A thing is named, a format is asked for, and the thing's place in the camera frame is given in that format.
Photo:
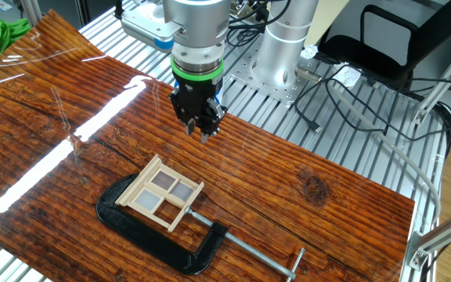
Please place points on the aluminium frame strut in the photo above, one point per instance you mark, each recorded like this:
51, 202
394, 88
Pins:
441, 86
444, 235

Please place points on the miniature wooden window frame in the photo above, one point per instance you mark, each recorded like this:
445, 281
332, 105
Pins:
137, 185

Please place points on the wooden frosted window sash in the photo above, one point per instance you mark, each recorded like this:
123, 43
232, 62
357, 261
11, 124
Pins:
147, 199
164, 180
181, 192

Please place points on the aluminium posts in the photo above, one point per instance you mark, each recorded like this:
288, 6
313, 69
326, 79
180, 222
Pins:
29, 11

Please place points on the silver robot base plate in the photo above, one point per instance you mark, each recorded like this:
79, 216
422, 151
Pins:
276, 92

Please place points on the black metal C-clamp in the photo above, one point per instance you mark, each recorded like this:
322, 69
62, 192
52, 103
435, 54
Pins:
147, 239

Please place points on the crumpled white paper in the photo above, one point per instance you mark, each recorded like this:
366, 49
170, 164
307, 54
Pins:
347, 74
309, 51

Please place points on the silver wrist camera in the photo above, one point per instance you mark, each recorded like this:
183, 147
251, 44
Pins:
147, 29

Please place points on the black office chair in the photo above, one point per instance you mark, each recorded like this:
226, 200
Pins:
351, 51

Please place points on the wood-grain table mat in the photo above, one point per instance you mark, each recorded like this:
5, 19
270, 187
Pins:
288, 164

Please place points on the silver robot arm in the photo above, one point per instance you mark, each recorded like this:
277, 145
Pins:
198, 23

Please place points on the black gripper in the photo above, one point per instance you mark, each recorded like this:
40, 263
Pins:
196, 98

